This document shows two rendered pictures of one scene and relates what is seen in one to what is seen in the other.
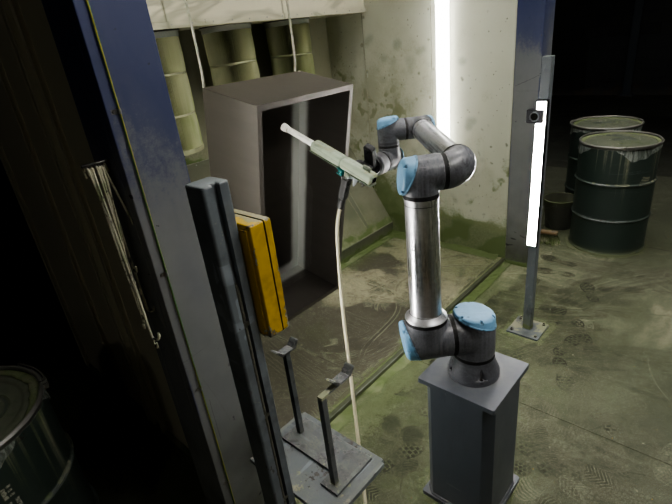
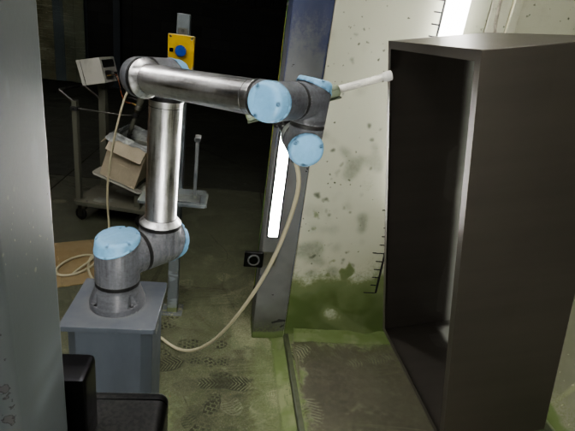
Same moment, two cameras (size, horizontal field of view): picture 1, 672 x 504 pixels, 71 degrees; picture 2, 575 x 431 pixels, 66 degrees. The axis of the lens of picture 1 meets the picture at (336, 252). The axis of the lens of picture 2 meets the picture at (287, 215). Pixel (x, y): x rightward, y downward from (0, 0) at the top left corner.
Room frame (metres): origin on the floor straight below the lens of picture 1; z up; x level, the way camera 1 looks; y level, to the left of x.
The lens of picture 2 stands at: (2.66, -1.21, 1.60)
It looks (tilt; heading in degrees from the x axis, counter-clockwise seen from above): 22 degrees down; 126
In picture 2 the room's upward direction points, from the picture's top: 8 degrees clockwise
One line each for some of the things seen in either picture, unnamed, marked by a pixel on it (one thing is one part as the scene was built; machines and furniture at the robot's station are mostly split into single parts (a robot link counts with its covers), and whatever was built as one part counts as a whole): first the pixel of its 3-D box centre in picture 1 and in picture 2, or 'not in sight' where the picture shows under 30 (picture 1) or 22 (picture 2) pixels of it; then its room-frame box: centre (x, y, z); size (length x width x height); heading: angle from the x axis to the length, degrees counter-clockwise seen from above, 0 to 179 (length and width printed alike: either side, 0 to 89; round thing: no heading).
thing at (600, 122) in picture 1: (606, 123); not in sight; (4.16, -2.52, 0.86); 0.54 x 0.54 x 0.01
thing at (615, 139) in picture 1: (619, 140); not in sight; (3.56, -2.28, 0.86); 0.54 x 0.54 x 0.01
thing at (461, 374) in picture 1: (473, 360); (117, 290); (1.42, -0.47, 0.69); 0.19 x 0.19 x 0.10
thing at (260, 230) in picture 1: (252, 273); (180, 63); (0.89, 0.18, 1.42); 0.12 x 0.06 x 0.26; 46
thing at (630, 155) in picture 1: (612, 192); not in sight; (3.55, -2.28, 0.44); 0.59 x 0.58 x 0.89; 150
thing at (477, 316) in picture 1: (471, 330); (119, 256); (1.41, -0.46, 0.83); 0.17 x 0.15 x 0.18; 92
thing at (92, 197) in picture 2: not in sight; (116, 141); (-0.59, 0.74, 0.64); 0.73 x 0.50 x 1.27; 35
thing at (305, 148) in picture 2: (389, 158); (303, 144); (1.99, -0.27, 1.35); 0.12 x 0.09 x 0.10; 138
